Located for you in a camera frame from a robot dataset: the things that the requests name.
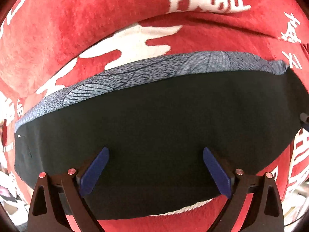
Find black pants grey patterned waistband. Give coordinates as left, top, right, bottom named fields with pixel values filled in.
left=15, top=51, right=308, bottom=220

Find red folded blanket white characters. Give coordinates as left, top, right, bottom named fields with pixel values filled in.
left=0, top=11, right=309, bottom=232

